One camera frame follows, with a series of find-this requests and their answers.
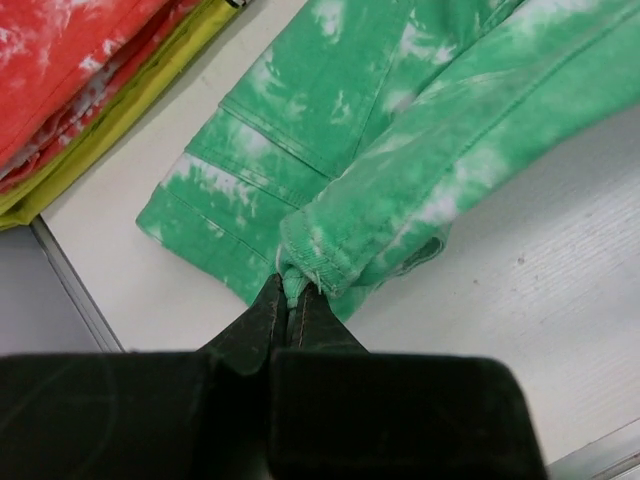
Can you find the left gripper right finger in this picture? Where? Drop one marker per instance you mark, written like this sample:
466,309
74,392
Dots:
338,411

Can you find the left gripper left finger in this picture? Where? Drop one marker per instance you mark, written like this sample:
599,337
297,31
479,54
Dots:
152,415

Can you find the green tie-dye trousers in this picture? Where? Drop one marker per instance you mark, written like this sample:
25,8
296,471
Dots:
342,156

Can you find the red tie-dye folded trousers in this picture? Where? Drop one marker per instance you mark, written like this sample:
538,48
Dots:
60,63

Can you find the yellow folded trousers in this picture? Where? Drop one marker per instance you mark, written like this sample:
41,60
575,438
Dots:
26,200

